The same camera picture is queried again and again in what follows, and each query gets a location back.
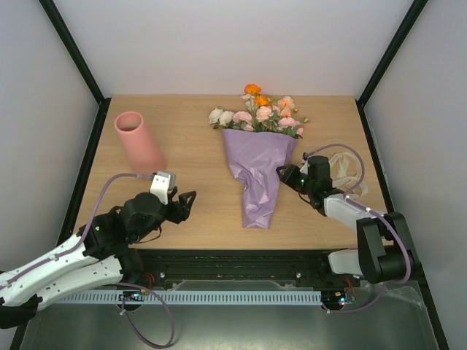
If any purple flower bouquet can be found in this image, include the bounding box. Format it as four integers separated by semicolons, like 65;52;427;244
208;83;309;229

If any pink cylindrical vase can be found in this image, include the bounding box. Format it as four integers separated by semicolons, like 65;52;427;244
114;111;166;174

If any cream ribbon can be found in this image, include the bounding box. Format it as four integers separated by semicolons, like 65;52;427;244
329;152;368;199

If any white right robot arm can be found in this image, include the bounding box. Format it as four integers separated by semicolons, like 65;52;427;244
277;156;420;286

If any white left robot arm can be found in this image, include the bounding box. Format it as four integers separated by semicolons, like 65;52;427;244
1;171;196;329

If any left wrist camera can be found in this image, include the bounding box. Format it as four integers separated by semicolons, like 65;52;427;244
150;171;176;205

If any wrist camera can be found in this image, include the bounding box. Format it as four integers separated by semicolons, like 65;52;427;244
150;171;176;205
300;152;312;176

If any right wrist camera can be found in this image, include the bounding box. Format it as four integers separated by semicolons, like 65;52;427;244
300;152;312;176

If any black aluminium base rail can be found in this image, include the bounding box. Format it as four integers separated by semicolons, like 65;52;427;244
120;249;424;289

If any white slotted cable duct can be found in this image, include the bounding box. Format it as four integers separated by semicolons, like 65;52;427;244
59;290;322;306

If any left black frame post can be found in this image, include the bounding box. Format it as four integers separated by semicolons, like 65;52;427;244
38;0;110;106

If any black frame post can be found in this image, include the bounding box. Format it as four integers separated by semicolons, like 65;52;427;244
38;0;110;106
358;0;430;106

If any right black frame post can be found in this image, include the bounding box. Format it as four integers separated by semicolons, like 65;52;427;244
358;0;430;106

